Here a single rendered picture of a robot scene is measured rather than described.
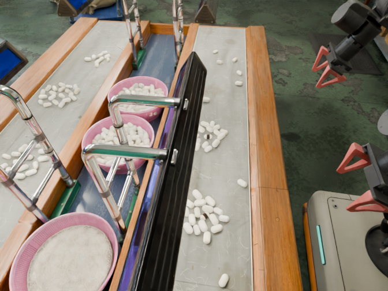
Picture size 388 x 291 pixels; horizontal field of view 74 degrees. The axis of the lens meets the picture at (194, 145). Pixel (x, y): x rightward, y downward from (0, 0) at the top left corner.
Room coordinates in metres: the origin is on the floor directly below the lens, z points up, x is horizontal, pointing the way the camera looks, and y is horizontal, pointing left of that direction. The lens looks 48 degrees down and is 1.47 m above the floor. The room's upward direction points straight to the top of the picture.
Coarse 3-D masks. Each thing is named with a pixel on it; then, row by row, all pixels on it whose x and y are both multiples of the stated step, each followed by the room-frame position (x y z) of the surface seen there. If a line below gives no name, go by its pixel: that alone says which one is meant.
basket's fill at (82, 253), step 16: (48, 240) 0.29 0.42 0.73; (64, 240) 0.29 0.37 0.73; (80, 240) 0.29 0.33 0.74; (96, 240) 0.29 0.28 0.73; (48, 256) 0.25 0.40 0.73; (64, 256) 0.25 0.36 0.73; (80, 256) 0.25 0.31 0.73; (96, 256) 0.25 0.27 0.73; (112, 256) 0.25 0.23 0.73; (32, 272) 0.21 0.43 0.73; (48, 272) 0.21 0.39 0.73; (64, 272) 0.21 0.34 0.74; (80, 272) 0.21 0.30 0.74; (96, 272) 0.21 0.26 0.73; (32, 288) 0.17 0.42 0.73; (48, 288) 0.17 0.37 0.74; (64, 288) 0.17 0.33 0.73; (80, 288) 0.17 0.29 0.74; (96, 288) 0.17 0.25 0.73
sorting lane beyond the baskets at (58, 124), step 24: (96, 24) 1.73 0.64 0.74; (120, 24) 1.73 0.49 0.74; (96, 48) 1.41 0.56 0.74; (120, 48) 1.41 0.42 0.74; (72, 72) 1.16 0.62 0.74; (96, 72) 1.16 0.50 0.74; (48, 96) 0.96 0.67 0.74; (48, 120) 0.80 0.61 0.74; (72, 120) 0.80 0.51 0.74; (0, 144) 0.66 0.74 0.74; (48, 168) 0.55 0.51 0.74; (0, 192) 0.45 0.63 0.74; (0, 216) 0.36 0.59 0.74; (0, 240) 0.29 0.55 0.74
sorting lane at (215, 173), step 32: (224, 32) 1.62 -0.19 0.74; (224, 64) 1.24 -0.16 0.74; (224, 96) 0.96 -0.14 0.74; (224, 128) 0.75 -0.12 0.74; (224, 160) 0.58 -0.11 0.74; (224, 192) 0.45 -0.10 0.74; (224, 224) 0.34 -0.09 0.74; (192, 256) 0.25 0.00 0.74; (224, 256) 0.25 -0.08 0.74; (192, 288) 0.17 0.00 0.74; (224, 288) 0.17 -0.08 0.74
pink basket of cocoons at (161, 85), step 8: (128, 80) 1.06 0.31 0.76; (144, 80) 1.07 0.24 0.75; (152, 80) 1.06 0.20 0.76; (160, 80) 1.04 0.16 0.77; (112, 88) 0.98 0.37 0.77; (120, 88) 1.02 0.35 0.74; (128, 88) 1.04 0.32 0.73; (112, 96) 0.95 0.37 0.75; (120, 112) 0.84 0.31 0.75; (128, 112) 0.81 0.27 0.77; (136, 112) 0.81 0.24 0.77; (144, 112) 0.82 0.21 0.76; (152, 112) 0.85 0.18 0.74; (160, 112) 0.90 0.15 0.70; (152, 120) 0.87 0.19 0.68
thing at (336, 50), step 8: (344, 40) 0.72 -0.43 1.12; (352, 40) 0.70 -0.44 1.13; (336, 48) 0.72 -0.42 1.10; (344, 48) 0.70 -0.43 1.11; (352, 48) 0.69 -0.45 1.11; (360, 48) 0.69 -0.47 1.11; (336, 56) 0.68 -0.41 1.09; (344, 56) 0.69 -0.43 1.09; (352, 56) 0.69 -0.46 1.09; (344, 64) 0.67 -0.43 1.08
